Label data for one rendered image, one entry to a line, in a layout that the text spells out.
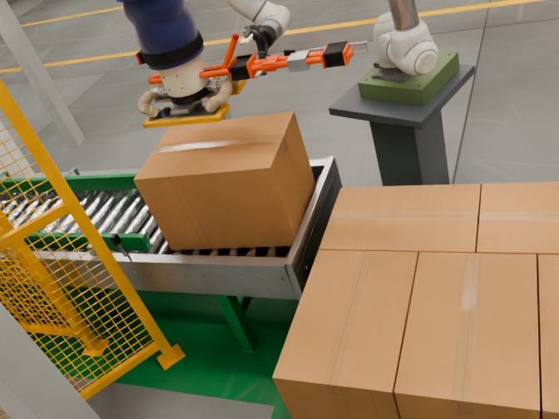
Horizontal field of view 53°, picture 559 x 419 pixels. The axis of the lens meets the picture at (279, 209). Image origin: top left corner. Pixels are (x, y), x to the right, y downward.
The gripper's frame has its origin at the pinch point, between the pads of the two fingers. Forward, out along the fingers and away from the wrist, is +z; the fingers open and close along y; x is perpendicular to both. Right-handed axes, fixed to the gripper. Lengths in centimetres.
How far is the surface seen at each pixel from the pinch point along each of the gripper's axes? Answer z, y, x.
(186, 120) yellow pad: 19.8, 11.3, 22.6
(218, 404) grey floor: 67, 127, 34
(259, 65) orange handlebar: 7.8, -0.8, -7.1
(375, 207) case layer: 0, 72, -34
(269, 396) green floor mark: 61, 127, 11
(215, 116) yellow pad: 19.5, 11.2, 10.4
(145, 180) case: 27, 33, 48
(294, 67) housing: 8.5, 1.4, -19.9
